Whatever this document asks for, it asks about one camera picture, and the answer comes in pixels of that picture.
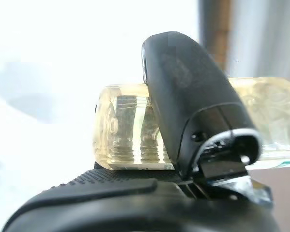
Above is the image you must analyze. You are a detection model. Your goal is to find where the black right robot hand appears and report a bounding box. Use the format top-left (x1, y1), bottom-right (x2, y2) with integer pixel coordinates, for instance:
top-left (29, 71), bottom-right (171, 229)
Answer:
top-left (2, 30), bottom-right (281, 232)

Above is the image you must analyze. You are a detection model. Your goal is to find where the yellow tea bottle white cap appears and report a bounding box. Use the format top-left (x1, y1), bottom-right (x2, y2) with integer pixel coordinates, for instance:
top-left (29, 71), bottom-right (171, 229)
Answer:
top-left (91, 76), bottom-right (290, 206)

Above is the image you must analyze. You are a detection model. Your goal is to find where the stainless steel fridge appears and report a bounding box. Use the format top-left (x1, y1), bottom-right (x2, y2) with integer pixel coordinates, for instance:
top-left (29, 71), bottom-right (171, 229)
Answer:
top-left (198, 0), bottom-right (290, 80)

